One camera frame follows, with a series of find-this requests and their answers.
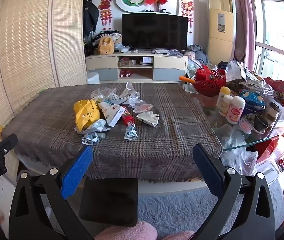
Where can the red tube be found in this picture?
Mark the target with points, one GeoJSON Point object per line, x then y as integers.
{"type": "Point", "coordinates": [127, 118]}

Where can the stacked brown cups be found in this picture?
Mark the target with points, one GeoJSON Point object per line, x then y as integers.
{"type": "Point", "coordinates": [266, 117]}

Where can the red flower ornament vase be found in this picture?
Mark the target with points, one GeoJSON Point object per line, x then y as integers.
{"type": "Point", "coordinates": [157, 0]}

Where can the yellow plush toy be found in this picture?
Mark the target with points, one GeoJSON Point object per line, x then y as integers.
{"type": "Point", "coordinates": [105, 46]}

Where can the window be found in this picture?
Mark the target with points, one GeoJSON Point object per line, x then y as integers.
{"type": "Point", "coordinates": [276, 30]}

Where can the translucent plastic bag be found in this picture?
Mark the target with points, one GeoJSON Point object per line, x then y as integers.
{"type": "Point", "coordinates": [239, 157]}

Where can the bamboo folding screen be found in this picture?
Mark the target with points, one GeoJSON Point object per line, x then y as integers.
{"type": "Point", "coordinates": [32, 42]}

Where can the black hanging jacket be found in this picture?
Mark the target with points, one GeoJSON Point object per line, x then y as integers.
{"type": "Point", "coordinates": [90, 15]}

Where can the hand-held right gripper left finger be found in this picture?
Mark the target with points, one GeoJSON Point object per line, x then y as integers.
{"type": "Point", "coordinates": [77, 172]}

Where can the cream grey television stand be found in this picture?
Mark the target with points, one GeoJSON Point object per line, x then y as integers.
{"type": "Point", "coordinates": [102, 62]}

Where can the pink curtain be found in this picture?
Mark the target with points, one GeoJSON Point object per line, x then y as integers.
{"type": "Point", "coordinates": [244, 17]}

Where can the pile of clothes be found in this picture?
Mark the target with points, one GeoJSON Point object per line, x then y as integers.
{"type": "Point", "coordinates": [198, 55]}

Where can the red snack bag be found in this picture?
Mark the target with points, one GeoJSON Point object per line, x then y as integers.
{"type": "Point", "coordinates": [280, 92]}

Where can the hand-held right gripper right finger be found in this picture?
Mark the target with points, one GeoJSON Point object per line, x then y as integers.
{"type": "Point", "coordinates": [208, 172]}

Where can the grey plaid blanket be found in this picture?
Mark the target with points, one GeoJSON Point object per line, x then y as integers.
{"type": "Point", "coordinates": [57, 110]}

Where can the red openwork basket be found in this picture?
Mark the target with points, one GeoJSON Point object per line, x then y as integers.
{"type": "Point", "coordinates": [208, 83]}

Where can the yellow crumpled wrapper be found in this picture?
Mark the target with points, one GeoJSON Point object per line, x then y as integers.
{"type": "Point", "coordinates": [84, 115]}

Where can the yellow cap white bottle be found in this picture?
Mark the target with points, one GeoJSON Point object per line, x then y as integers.
{"type": "Point", "coordinates": [224, 96]}

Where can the black television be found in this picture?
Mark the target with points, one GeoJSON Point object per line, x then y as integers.
{"type": "Point", "coordinates": [154, 31]}

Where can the white crumpled paper box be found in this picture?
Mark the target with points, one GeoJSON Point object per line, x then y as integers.
{"type": "Point", "coordinates": [148, 118]}

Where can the blue white crumpled wrapper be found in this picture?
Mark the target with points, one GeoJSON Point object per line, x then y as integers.
{"type": "Point", "coordinates": [131, 132]}

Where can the red hanging wall ornament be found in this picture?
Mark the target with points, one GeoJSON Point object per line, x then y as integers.
{"type": "Point", "coordinates": [187, 7]}
{"type": "Point", "coordinates": [105, 7]}

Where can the white carton with red dot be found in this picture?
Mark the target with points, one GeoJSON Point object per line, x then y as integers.
{"type": "Point", "coordinates": [115, 115]}

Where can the white green-print wrapper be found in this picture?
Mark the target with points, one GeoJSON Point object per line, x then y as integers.
{"type": "Point", "coordinates": [98, 125]}

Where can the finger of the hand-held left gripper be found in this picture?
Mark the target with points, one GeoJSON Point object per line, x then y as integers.
{"type": "Point", "coordinates": [6, 143]}

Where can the clear plastic bag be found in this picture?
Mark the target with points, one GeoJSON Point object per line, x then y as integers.
{"type": "Point", "coordinates": [102, 91]}

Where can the cream standing air conditioner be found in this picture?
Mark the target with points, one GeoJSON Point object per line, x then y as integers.
{"type": "Point", "coordinates": [222, 30]}

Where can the grey shaggy rug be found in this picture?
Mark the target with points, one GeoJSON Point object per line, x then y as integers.
{"type": "Point", "coordinates": [177, 205]}

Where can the white crumpled printed wrapper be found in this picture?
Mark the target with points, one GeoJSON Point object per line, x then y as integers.
{"type": "Point", "coordinates": [125, 93]}

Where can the light blue crumpled wrapper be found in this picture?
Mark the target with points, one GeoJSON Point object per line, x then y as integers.
{"type": "Point", "coordinates": [89, 138]}

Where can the pink label white bottle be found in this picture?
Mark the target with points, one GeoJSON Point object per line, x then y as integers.
{"type": "Point", "coordinates": [235, 111]}

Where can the pink fleece pants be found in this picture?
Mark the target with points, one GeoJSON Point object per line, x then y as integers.
{"type": "Point", "coordinates": [132, 232]}

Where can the small white bottle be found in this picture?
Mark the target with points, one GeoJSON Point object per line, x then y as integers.
{"type": "Point", "coordinates": [225, 106]}

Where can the pink hairbrush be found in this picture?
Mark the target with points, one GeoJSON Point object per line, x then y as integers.
{"type": "Point", "coordinates": [244, 127]}

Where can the pink round film lid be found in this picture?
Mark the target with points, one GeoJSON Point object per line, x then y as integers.
{"type": "Point", "coordinates": [143, 108]}

